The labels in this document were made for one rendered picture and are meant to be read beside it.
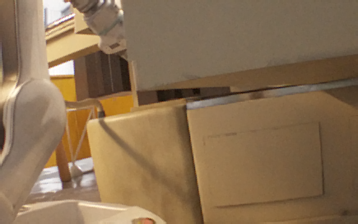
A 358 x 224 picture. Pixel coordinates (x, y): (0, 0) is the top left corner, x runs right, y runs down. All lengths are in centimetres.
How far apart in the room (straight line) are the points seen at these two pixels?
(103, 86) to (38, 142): 194
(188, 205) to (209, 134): 34
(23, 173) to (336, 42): 62
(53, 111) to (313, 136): 102
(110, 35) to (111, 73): 187
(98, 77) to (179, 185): 122
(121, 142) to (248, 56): 155
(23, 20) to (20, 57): 9
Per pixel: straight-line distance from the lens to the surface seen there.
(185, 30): 36
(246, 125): 157
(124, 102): 472
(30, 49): 86
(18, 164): 75
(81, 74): 283
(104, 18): 76
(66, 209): 111
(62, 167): 420
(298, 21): 33
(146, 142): 178
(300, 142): 152
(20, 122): 76
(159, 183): 178
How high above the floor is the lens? 58
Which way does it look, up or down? 1 degrees down
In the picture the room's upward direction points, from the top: 9 degrees counter-clockwise
